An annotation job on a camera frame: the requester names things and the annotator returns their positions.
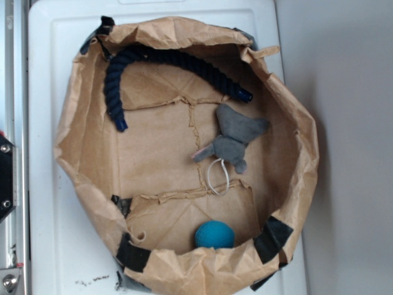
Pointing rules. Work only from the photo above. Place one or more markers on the teal ball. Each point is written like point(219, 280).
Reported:
point(214, 234)

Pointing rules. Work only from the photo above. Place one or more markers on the aluminium frame rail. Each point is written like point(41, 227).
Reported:
point(15, 256)

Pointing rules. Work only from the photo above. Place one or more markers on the black metal bracket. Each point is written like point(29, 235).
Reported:
point(8, 177)

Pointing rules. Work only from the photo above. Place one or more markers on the brown paper bag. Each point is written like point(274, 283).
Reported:
point(142, 99)

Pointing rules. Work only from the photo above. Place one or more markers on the grey plush elephant toy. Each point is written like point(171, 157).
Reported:
point(236, 131)

